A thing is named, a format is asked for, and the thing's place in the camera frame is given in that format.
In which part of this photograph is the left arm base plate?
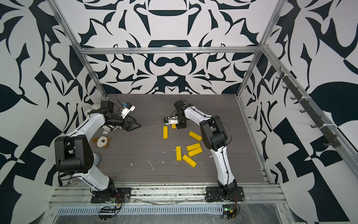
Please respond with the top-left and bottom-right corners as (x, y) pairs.
(90, 188), (132, 204)

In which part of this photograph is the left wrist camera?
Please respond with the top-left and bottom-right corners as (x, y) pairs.
(121, 102), (135, 119)

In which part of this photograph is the left controller board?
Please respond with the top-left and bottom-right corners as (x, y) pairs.
(98, 206), (121, 220)

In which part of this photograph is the black hook rack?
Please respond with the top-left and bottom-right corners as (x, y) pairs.
(276, 67), (342, 148)

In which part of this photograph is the aluminium horizontal frame bar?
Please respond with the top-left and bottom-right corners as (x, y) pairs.
(79, 46), (259, 55)

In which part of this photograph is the aluminium corner frame post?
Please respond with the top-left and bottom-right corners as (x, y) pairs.
(236, 0), (287, 98)

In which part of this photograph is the aluminium rail front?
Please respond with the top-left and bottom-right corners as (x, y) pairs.
(49, 182), (287, 205)

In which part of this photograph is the controller board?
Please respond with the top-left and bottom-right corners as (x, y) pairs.
(222, 203), (240, 219)
(98, 206), (121, 220)

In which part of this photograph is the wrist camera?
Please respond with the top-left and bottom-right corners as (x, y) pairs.
(164, 117), (179, 125)
(121, 102), (135, 119)

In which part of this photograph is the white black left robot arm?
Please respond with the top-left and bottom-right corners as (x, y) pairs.
(55, 100), (141, 198)

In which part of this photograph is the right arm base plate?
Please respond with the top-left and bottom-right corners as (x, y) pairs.
(205, 187), (245, 203)

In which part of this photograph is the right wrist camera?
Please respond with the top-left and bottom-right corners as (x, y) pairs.
(164, 117), (179, 125)

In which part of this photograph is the grey white bowl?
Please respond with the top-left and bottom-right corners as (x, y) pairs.
(93, 153), (101, 166)

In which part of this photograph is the aluminium left frame post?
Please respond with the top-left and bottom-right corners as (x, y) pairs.
(46, 0), (108, 97)

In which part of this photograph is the right controller board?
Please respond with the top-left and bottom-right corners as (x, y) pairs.
(222, 203), (240, 219)

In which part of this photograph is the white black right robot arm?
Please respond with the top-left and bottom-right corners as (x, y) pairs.
(166, 100), (238, 200)

